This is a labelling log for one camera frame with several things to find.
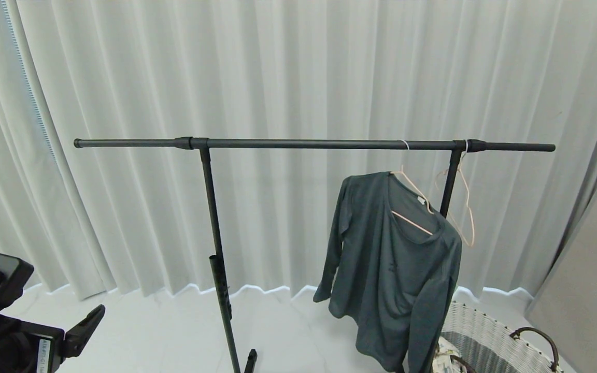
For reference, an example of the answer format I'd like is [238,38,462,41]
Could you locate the white bead chain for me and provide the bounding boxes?
[1,0,58,164]

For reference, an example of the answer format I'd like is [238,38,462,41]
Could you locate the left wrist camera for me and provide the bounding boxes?
[0,250,35,314]

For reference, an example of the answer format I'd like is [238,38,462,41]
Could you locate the black clothes rack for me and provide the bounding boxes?
[73,136,556,373]

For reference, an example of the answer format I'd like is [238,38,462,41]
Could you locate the white laundry basket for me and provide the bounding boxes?
[431,302,563,373]

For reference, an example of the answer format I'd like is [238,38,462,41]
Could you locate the pink clothes hanger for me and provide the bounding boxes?
[436,140,475,248]
[389,140,436,236]

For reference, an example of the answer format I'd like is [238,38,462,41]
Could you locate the dark grey garment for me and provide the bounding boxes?
[313,171,462,373]

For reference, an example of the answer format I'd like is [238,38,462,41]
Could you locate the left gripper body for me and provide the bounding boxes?
[0,316,67,373]

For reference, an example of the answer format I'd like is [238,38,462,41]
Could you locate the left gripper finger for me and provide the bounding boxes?
[63,304,106,358]

